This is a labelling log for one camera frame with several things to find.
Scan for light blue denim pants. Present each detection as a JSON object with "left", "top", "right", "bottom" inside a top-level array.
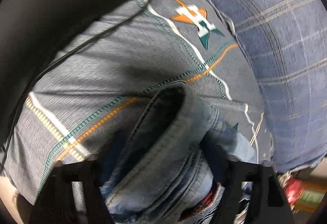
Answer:
[{"left": 101, "top": 81, "right": 255, "bottom": 223}]

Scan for red and white clothes pile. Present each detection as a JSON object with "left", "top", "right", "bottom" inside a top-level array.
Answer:
[{"left": 278, "top": 172, "right": 326, "bottom": 213}]

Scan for grey star-patterned bed sheet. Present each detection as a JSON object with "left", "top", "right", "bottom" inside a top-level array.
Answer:
[{"left": 4, "top": 0, "right": 272, "bottom": 203}]

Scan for blue plaid pillow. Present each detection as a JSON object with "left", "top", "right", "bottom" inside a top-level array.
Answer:
[{"left": 212, "top": 0, "right": 326, "bottom": 172}]

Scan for black cable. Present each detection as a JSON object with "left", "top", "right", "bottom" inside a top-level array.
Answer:
[{"left": 0, "top": 0, "right": 165, "bottom": 171}]

